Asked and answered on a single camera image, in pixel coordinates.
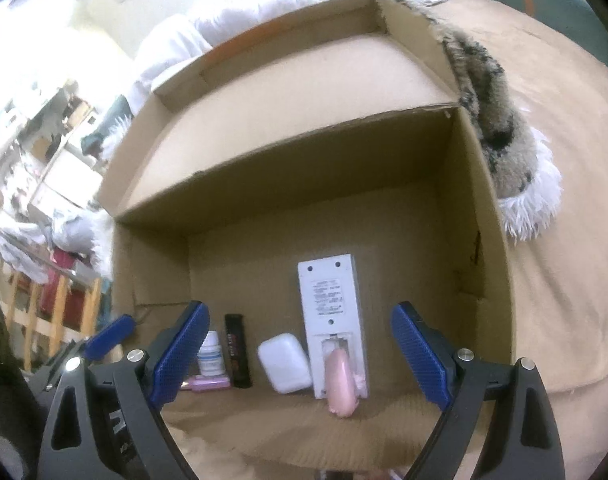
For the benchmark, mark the black lighter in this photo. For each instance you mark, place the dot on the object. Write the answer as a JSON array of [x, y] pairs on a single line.
[[239, 361]]

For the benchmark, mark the pink silicone brush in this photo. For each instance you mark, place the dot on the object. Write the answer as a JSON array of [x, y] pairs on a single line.
[[340, 384]]

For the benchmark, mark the open cardboard box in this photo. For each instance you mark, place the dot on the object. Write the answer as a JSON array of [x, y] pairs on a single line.
[[335, 129]]

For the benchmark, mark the white pill bottle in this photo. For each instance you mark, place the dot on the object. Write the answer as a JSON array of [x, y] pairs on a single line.
[[210, 356]]

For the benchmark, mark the furry black white blanket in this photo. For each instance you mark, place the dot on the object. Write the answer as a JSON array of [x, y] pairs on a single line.
[[527, 182]]

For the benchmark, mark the teal armchair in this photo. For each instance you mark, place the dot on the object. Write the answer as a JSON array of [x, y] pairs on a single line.
[[115, 122]]

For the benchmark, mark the grey stuffed bag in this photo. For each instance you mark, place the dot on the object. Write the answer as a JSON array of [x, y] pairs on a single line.
[[74, 232]]

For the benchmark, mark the pink perfume bottle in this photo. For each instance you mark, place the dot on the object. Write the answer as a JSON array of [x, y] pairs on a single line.
[[200, 383]]

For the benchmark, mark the yellow wooden chair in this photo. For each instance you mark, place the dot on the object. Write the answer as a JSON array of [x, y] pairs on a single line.
[[44, 317]]

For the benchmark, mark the white earbuds case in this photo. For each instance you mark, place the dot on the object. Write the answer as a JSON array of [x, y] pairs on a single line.
[[285, 363]]

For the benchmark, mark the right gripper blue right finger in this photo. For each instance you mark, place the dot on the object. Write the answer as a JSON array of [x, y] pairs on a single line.
[[426, 352]]

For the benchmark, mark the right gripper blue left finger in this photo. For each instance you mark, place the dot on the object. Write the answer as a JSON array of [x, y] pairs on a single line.
[[170, 354]]

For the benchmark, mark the teal cushion with orange stripe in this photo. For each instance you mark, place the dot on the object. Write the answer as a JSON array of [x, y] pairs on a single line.
[[544, 5]]

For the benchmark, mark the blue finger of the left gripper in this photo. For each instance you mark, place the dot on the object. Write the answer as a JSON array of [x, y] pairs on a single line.
[[101, 344]]

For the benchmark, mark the white remote control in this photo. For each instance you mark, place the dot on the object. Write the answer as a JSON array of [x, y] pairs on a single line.
[[332, 317]]

